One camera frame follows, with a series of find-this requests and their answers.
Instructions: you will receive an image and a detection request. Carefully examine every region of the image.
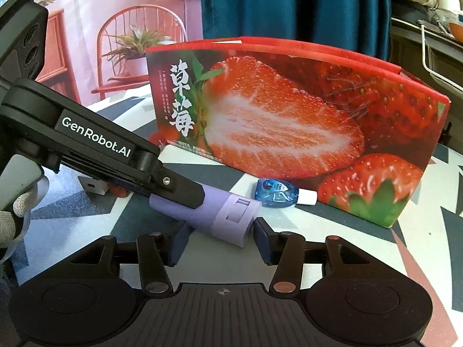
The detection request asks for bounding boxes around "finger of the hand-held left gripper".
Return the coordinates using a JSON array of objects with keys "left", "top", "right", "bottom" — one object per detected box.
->
[{"left": 109, "top": 152, "right": 205, "bottom": 210}]

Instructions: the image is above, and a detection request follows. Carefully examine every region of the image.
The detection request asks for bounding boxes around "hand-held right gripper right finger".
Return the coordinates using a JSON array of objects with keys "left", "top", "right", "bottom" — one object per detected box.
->
[{"left": 254, "top": 217, "right": 379, "bottom": 294}]

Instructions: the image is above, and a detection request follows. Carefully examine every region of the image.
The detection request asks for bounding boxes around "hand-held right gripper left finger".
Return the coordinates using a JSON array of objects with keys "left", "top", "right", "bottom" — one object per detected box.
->
[{"left": 69, "top": 224, "right": 191, "bottom": 296}]

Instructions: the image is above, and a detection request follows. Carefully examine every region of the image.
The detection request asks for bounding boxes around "purple tube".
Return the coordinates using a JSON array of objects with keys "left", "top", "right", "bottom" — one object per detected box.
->
[{"left": 149, "top": 184, "right": 262, "bottom": 249}]

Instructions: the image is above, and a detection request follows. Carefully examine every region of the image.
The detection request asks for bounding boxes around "red strawberry print cardboard box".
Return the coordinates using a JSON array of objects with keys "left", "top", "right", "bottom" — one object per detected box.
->
[{"left": 146, "top": 36, "right": 451, "bottom": 229}]

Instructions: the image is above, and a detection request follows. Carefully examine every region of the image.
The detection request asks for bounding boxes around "person's left hand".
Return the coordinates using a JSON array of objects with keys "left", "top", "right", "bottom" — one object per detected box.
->
[{"left": 0, "top": 177, "right": 48, "bottom": 250}]

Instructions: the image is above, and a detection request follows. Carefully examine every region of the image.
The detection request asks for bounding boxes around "small blue bottle white cap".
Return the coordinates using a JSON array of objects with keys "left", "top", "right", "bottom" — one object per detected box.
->
[{"left": 254, "top": 178, "right": 318, "bottom": 209}]

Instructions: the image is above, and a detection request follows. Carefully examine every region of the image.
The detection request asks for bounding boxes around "white charger plug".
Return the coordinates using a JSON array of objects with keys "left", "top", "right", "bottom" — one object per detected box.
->
[{"left": 79, "top": 175, "right": 109, "bottom": 194}]

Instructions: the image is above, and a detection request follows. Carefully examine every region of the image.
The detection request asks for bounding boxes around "teal curtain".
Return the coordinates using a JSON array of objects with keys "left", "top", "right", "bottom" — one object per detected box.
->
[{"left": 198, "top": 0, "right": 392, "bottom": 62}]

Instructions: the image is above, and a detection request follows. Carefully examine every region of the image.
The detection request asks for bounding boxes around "wall poster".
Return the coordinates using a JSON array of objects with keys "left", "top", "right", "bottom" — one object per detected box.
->
[{"left": 0, "top": 0, "right": 205, "bottom": 116}]

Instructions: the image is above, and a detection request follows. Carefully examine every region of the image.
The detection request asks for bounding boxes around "white wire basket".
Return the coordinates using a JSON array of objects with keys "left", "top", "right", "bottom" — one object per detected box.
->
[{"left": 416, "top": 18, "right": 463, "bottom": 93}]

